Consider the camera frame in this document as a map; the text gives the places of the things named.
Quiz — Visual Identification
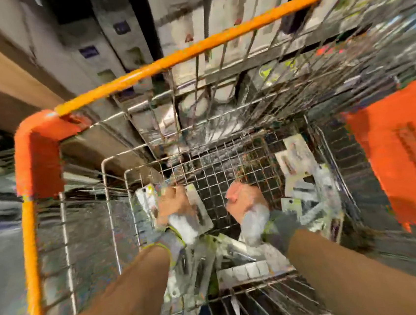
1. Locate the white carded nail clipper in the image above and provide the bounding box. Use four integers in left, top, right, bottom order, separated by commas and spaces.
174, 181, 216, 244

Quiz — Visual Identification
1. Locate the orange wire shopping cart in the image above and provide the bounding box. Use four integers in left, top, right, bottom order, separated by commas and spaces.
0, 0, 416, 315

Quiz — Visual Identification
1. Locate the wooden post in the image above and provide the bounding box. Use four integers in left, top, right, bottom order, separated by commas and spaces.
0, 0, 152, 193

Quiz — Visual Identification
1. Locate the person's right forearm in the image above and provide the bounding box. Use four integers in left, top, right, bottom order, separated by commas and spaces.
284, 217, 416, 315

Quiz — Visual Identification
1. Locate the person's right hand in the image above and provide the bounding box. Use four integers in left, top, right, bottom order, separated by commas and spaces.
223, 178, 271, 224

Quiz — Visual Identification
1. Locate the person's left hand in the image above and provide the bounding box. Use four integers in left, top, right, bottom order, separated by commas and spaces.
152, 184, 200, 229

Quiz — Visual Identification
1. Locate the grey kitchenware shelf unit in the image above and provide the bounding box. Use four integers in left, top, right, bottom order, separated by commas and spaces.
21, 0, 416, 174

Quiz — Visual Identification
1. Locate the grey wrist tracker band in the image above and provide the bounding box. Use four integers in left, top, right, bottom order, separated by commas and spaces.
146, 212, 204, 270
237, 200, 308, 260

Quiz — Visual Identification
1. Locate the pile of packets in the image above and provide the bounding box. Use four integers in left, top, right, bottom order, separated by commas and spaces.
129, 129, 354, 311

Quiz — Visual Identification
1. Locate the person's left forearm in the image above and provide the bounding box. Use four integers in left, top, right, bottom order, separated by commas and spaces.
37, 243, 177, 315

